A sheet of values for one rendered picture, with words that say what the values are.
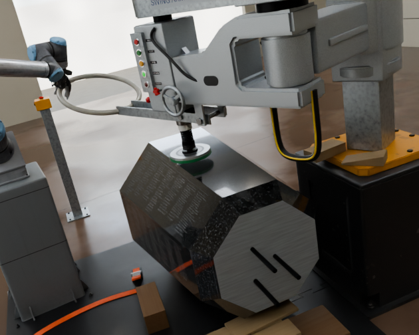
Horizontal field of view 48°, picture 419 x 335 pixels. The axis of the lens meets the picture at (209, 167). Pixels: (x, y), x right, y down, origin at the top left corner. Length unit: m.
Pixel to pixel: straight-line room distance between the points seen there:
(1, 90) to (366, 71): 7.32
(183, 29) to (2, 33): 6.76
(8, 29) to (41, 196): 6.19
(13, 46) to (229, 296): 7.32
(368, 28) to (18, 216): 2.11
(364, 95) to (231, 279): 1.11
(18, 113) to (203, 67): 7.10
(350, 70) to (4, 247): 2.12
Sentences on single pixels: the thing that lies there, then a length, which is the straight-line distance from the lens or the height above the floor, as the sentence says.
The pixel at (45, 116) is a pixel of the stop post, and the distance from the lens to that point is 4.11.
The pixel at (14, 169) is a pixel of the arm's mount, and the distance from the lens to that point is 2.96.
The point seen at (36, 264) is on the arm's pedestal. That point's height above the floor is 0.34.
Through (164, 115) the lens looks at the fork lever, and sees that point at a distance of 2.42.
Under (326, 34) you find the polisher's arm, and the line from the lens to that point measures 2.01.
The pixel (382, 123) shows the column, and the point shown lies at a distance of 2.49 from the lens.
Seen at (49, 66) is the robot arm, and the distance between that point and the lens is 2.66.
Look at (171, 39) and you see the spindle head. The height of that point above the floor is 1.51.
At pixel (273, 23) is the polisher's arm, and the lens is 1.83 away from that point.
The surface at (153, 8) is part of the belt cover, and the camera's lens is 2.21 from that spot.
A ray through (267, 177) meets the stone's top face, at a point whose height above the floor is 0.87.
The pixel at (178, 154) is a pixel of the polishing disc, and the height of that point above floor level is 0.93.
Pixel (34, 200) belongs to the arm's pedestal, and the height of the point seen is 0.74.
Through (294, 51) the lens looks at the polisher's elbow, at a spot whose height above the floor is 1.42.
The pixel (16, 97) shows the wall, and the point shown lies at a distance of 8.95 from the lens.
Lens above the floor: 1.72
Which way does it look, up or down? 21 degrees down
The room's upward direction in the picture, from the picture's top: 11 degrees counter-clockwise
